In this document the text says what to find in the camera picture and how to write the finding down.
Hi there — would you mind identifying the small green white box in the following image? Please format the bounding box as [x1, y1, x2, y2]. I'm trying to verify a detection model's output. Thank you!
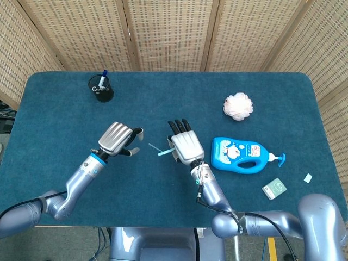
[262, 178, 288, 201]

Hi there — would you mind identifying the black mesh pen cup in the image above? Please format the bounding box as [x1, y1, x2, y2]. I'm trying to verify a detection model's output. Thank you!
[88, 74, 115, 103]

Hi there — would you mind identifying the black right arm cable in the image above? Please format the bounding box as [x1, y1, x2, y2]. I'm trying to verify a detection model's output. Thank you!
[196, 198, 296, 261]

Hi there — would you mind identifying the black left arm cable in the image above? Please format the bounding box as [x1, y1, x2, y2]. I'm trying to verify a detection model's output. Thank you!
[0, 191, 67, 219]

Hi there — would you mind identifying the silver robot torso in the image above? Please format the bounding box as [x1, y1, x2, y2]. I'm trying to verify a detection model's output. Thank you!
[108, 227, 226, 261]

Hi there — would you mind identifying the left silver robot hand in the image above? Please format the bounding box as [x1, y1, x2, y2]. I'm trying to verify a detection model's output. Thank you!
[90, 121, 144, 161]

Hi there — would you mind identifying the blue cartoon pump bottle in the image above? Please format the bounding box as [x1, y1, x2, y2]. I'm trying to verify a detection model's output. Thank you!
[210, 136, 286, 175]

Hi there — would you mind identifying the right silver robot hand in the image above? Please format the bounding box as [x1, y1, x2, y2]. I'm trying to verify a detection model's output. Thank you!
[166, 118, 205, 167]

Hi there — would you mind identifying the white marker with blue cap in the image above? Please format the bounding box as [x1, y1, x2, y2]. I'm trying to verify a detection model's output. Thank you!
[97, 69, 108, 90]

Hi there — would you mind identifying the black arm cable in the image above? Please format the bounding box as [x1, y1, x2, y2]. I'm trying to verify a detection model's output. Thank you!
[0, 191, 67, 219]
[196, 198, 296, 261]

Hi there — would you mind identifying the pink mesh bath sponge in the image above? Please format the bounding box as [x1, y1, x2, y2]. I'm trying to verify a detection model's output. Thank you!
[223, 92, 253, 121]

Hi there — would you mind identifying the wicker folding screen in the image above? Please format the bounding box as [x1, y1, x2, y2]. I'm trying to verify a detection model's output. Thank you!
[0, 0, 348, 196]

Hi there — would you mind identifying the blue table cloth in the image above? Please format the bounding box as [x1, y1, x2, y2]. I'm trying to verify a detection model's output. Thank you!
[7, 71, 344, 228]

